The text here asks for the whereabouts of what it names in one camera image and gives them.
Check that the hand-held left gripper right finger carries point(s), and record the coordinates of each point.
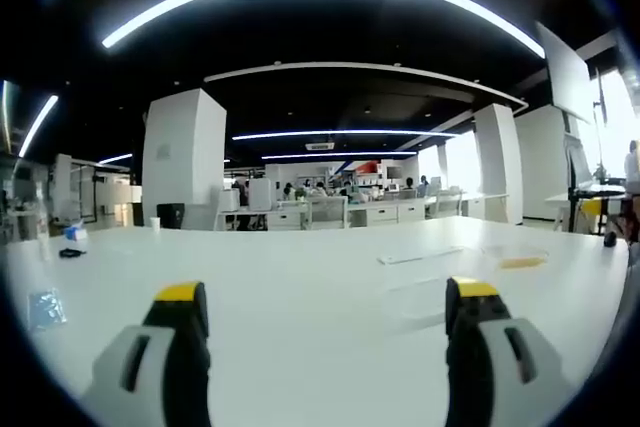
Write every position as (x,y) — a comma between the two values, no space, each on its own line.
(500,362)

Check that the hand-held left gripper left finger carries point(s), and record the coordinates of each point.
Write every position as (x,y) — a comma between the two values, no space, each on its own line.
(150,362)

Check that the clear plastic bag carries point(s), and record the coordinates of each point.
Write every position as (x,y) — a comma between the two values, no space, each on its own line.
(46,308)

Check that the white paper cup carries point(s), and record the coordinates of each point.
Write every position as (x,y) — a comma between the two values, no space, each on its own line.
(155,223)

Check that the black waste bin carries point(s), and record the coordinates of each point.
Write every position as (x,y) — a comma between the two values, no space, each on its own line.
(170,215)

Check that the blue tissue pack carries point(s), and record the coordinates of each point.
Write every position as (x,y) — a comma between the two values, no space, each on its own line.
(75,233)

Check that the small black object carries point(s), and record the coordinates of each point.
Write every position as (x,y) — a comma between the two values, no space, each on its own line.
(609,239)

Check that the clear plastic bottle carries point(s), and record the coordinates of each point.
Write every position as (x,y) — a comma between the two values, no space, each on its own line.
(43,227)

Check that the row of white office desks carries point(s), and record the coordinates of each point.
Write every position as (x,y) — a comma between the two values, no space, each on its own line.
(360,209)

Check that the short ceiling light strip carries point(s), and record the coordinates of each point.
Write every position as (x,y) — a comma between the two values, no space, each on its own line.
(37,125)

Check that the large hanging display screen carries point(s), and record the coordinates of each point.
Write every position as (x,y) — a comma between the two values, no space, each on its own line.
(567,72)

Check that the white desk with black frame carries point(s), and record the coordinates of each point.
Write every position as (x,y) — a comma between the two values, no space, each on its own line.
(585,199)

